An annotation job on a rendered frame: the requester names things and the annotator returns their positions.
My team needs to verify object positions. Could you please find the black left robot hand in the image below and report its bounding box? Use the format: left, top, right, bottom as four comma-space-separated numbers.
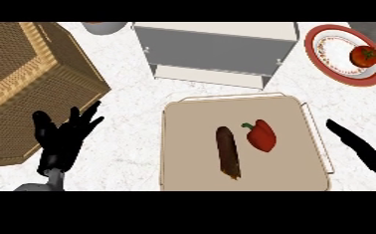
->
31, 100, 106, 178

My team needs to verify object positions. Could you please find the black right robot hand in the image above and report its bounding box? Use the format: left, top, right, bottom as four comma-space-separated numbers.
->
324, 118, 376, 173

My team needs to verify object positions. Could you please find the beige tray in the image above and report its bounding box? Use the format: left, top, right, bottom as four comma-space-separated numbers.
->
159, 92, 336, 192

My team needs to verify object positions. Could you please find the grey white tiered shelf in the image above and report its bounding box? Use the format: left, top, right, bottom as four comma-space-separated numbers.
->
131, 22, 300, 90

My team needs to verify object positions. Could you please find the brown wicker basket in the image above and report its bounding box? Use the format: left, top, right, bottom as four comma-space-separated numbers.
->
0, 22, 113, 167

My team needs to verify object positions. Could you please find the red bell pepper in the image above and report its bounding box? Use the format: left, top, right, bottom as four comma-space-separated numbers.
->
238, 118, 277, 153

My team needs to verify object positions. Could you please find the red rimmed white plate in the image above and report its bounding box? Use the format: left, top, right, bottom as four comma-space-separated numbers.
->
303, 24, 376, 88

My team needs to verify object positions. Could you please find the red tomato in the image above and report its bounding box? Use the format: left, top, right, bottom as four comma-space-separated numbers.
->
348, 45, 376, 69

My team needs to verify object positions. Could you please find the grey round pot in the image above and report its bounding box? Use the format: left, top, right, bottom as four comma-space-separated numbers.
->
81, 22, 129, 36

